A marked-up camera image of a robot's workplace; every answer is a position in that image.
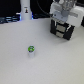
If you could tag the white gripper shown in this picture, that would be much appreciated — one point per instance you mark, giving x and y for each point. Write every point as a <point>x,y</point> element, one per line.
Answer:
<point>72,17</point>

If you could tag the black kcup holder drawer box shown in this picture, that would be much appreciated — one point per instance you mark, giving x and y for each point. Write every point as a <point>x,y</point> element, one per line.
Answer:
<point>61,29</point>

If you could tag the green-lidded white kcup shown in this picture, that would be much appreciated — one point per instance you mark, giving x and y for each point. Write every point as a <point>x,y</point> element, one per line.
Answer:
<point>31,51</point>

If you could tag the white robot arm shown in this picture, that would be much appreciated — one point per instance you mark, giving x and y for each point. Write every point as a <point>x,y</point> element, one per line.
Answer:
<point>66,5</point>

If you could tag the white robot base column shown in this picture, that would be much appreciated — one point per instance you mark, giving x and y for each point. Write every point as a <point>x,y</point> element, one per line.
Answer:
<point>26,13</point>

